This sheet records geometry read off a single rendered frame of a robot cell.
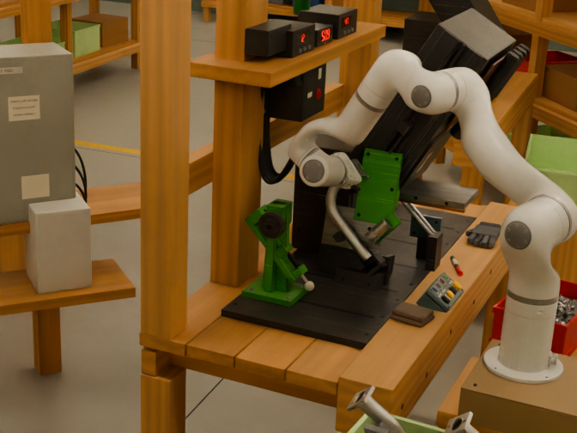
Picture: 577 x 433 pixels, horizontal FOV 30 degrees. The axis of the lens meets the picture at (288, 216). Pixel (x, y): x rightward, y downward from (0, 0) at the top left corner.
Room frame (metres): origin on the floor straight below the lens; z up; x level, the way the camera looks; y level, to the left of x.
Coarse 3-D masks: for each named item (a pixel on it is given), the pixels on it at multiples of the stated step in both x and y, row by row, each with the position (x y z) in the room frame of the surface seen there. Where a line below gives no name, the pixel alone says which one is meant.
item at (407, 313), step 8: (400, 304) 2.68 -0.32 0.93; (408, 304) 2.68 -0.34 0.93; (392, 312) 2.64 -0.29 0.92; (400, 312) 2.63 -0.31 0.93; (408, 312) 2.63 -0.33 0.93; (416, 312) 2.63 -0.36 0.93; (424, 312) 2.63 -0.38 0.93; (432, 312) 2.64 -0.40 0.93; (400, 320) 2.63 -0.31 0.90; (408, 320) 2.61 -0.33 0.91; (416, 320) 2.60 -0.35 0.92; (424, 320) 2.61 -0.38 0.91
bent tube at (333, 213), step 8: (352, 160) 2.96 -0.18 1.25; (360, 168) 2.95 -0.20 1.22; (328, 192) 2.96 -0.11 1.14; (336, 192) 2.96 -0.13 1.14; (328, 200) 2.96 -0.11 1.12; (328, 208) 2.95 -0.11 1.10; (336, 208) 2.95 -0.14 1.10; (336, 216) 2.93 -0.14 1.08; (336, 224) 2.93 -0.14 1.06; (344, 224) 2.92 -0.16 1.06; (344, 232) 2.91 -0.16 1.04; (352, 232) 2.91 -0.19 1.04; (352, 240) 2.90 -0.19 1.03; (360, 248) 2.88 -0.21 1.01; (360, 256) 2.88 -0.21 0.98; (368, 256) 2.87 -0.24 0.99
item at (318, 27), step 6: (318, 24) 3.19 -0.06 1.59; (324, 24) 3.19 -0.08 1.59; (330, 24) 3.20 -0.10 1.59; (318, 30) 3.09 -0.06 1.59; (324, 30) 3.13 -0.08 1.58; (330, 30) 3.18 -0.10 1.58; (318, 36) 3.09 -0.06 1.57; (324, 36) 3.13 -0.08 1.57; (330, 36) 3.18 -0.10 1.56; (318, 42) 3.10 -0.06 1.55; (324, 42) 3.14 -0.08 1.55
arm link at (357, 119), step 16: (352, 96) 2.67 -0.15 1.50; (352, 112) 2.64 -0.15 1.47; (368, 112) 2.62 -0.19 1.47; (304, 128) 2.74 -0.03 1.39; (320, 128) 2.70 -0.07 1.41; (336, 128) 2.67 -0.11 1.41; (352, 128) 2.65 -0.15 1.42; (368, 128) 2.65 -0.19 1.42; (304, 144) 2.75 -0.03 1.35; (352, 144) 2.67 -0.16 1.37
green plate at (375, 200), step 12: (372, 156) 2.98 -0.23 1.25; (384, 156) 2.97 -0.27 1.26; (396, 156) 2.96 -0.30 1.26; (372, 168) 2.97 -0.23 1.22; (384, 168) 2.96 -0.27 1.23; (396, 168) 2.95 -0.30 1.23; (372, 180) 2.96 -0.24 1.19; (384, 180) 2.95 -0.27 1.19; (396, 180) 2.94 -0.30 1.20; (360, 192) 2.96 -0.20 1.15; (372, 192) 2.95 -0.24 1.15; (384, 192) 2.94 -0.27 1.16; (396, 192) 2.93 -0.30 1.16; (360, 204) 2.95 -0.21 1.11; (372, 204) 2.94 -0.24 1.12; (384, 204) 2.93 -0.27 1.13; (396, 204) 2.98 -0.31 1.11; (360, 216) 2.94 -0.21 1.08; (372, 216) 2.93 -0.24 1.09; (384, 216) 2.92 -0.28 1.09
